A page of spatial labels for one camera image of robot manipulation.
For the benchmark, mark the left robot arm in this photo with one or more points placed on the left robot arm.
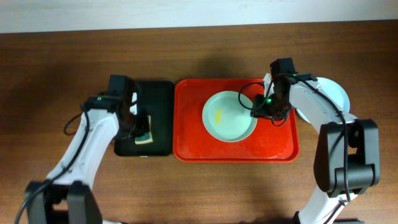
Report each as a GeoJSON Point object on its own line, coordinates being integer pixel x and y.
{"type": "Point", "coordinates": [65, 196]}

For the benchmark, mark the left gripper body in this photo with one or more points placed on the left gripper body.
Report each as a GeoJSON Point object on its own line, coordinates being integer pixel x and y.
{"type": "Point", "coordinates": [138, 125]}

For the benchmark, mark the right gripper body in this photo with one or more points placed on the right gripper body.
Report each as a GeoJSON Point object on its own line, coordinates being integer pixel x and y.
{"type": "Point", "coordinates": [269, 106]}

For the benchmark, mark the black plastic tray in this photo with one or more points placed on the black plastic tray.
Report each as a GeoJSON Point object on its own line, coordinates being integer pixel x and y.
{"type": "Point", "coordinates": [156, 99]}

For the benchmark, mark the green and yellow sponge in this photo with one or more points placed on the green and yellow sponge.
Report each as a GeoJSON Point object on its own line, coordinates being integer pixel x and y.
{"type": "Point", "coordinates": [145, 134]}

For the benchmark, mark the pale green plate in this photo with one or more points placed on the pale green plate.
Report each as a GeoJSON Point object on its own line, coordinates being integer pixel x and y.
{"type": "Point", "coordinates": [226, 119]}

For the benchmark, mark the light blue plate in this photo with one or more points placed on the light blue plate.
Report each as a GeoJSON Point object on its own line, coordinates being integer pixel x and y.
{"type": "Point", "coordinates": [335, 93]}

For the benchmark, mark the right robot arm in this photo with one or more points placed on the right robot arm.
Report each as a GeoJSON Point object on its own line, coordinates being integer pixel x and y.
{"type": "Point", "coordinates": [347, 157]}

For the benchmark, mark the red plastic tray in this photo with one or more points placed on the red plastic tray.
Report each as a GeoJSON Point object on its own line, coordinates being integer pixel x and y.
{"type": "Point", "coordinates": [192, 142]}

